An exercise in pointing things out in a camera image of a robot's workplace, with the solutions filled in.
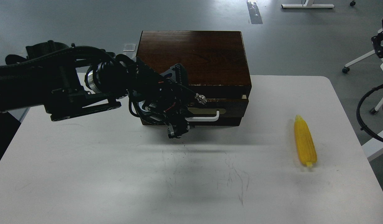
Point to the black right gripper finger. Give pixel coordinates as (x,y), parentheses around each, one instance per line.
(377,44)

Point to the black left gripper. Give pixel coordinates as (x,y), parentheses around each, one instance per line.
(138,80)

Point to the wooden drawer with white handle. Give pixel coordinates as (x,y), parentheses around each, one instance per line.
(216,112)

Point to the yellow corn cob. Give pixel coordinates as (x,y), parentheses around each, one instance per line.
(304,142)

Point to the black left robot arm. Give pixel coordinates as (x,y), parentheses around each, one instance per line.
(74,81)

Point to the dark wooden drawer box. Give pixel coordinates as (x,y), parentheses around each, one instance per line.
(215,61)

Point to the white table leg base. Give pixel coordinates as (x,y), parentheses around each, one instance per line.
(307,4)

